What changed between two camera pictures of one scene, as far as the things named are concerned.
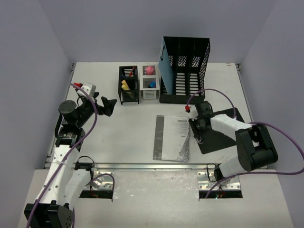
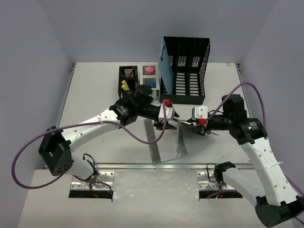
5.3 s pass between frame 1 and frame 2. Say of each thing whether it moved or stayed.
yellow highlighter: stayed
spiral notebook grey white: moved
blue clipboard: stayed
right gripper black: moved
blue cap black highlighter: stayed
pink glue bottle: stayed
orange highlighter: stayed
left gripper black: moved
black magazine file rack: stayed
